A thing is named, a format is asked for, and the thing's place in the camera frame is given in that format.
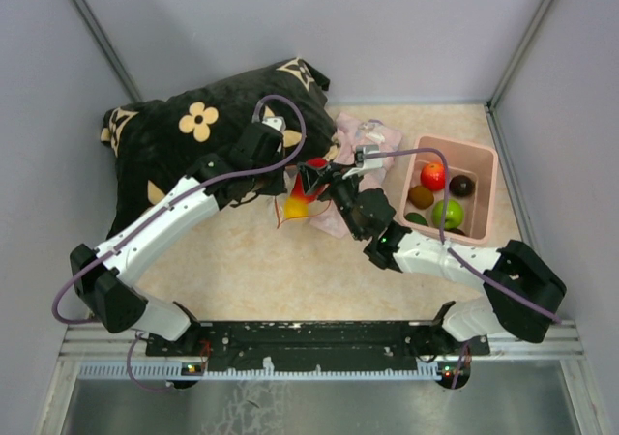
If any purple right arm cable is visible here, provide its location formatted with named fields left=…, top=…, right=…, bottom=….
left=355, top=145, right=562, bottom=391

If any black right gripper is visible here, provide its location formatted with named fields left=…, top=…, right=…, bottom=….
left=298, top=160, right=365, bottom=242

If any aluminium frame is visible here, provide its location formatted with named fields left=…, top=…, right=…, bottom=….
left=33, top=0, right=601, bottom=435

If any red apple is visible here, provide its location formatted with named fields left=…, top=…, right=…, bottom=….
left=420, top=162, right=446, bottom=192

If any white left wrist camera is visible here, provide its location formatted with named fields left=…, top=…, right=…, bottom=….
left=261, top=116, right=286, bottom=133

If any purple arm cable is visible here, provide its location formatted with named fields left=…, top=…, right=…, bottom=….
left=355, top=145, right=562, bottom=391
left=51, top=94, right=309, bottom=392

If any green apple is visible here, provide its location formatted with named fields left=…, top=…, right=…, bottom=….
left=431, top=199, right=464, bottom=230

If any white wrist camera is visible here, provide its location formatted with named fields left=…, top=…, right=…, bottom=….
left=343, top=145, right=383, bottom=179
left=261, top=116, right=286, bottom=133

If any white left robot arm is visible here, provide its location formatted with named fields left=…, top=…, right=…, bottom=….
left=70, top=117, right=286, bottom=355

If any clear zip bag orange zipper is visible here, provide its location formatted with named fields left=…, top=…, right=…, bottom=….
left=272, top=166, right=332, bottom=229

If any pink cloth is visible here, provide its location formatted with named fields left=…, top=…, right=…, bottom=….
left=310, top=113, right=402, bottom=239

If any black flower-pattern pillow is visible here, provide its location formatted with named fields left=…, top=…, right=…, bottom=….
left=100, top=58, right=337, bottom=236

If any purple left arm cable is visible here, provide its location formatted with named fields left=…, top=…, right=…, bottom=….
left=51, top=94, right=309, bottom=392

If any brown kiwi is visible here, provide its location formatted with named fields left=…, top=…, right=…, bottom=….
left=407, top=185, right=434, bottom=210

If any pink plastic bin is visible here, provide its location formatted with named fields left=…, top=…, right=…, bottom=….
left=397, top=134, right=498, bottom=246

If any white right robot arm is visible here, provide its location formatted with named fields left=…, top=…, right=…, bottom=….
left=298, top=155, right=567, bottom=354

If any dark brown fruit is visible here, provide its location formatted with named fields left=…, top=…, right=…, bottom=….
left=449, top=174, right=475, bottom=198

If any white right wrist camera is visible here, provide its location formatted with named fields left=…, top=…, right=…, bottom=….
left=343, top=145, right=383, bottom=179

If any red yellow mango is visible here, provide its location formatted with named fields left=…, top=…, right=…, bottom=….
left=281, top=168, right=327, bottom=219

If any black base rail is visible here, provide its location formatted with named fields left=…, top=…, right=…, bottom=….
left=146, top=321, right=462, bottom=372

